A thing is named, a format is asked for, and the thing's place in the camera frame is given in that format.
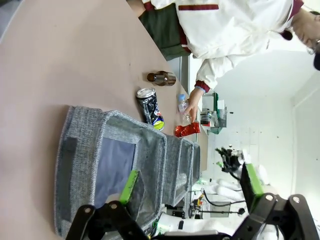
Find grey fabric basket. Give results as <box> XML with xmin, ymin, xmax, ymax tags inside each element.
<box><xmin>162</xmin><ymin>134</ymin><xmax>195</xmax><ymax>208</ymax></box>
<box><xmin>191</xmin><ymin>142</ymin><xmax>201</xmax><ymax>186</ymax></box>
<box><xmin>54</xmin><ymin>105</ymin><xmax>168</xmax><ymax>238</ymax></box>

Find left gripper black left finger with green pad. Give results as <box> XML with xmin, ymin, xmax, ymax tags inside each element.
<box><xmin>65</xmin><ymin>169</ymin><xmax>151</xmax><ymax>240</ymax></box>

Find crushed black drink can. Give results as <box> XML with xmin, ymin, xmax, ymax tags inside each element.
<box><xmin>135</xmin><ymin>87</ymin><xmax>165</xmax><ymax>132</ymax></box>

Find person's blurred head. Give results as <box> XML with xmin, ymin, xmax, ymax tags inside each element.
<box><xmin>291</xmin><ymin>7</ymin><xmax>320</xmax><ymax>72</ymax></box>

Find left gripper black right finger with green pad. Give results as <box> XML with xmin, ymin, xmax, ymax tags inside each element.
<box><xmin>231</xmin><ymin>162</ymin><xmax>320</xmax><ymax>240</ymax></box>

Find crushed red drink can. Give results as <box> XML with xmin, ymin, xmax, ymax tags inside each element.
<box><xmin>174</xmin><ymin>121</ymin><xmax>201</xmax><ymax>138</ymax></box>

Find clear plastic bottle blue cap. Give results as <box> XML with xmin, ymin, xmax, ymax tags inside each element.
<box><xmin>176</xmin><ymin>93</ymin><xmax>195</xmax><ymax>126</ymax></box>

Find brown glass bottle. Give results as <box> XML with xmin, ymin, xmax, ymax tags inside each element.
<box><xmin>146</xmin><ymin>70</ymin><xmax>177</xmax><ymax>87</ymax></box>

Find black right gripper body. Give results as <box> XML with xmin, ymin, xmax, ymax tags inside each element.
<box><xmin>221</xmin><ymin>148</ymin><xmax>245</xmax><ymax>174</ymax></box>

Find person's dark green trousers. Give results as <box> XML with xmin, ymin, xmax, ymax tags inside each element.
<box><xmin>138</xmin><ymin>3</ymin><xmax>192</xmax><ymax>62</ymax></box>

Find person's left hand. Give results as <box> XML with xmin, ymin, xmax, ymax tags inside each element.
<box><xmin>186</xmin><ymin>87</ymin><xmax>206</xmax><ymax>124</ymax></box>

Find green workbench shelf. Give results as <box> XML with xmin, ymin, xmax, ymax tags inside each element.
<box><xmin>199</xmin><ymin>91</ymin><xmax>235</xmax><ymax>136</ymax></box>

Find person's left forearm white sleeve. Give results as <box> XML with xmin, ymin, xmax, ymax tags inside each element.
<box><xmin>194</xmin><ymin>53</ymin><xmax>241</xmax><ymax>95</ymax></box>

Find person's white jacket torso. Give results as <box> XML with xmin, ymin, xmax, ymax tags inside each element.
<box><xmin>142</xmin><ymin>0</ymin><xmax>305</xmax><ymax>66</ymax></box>

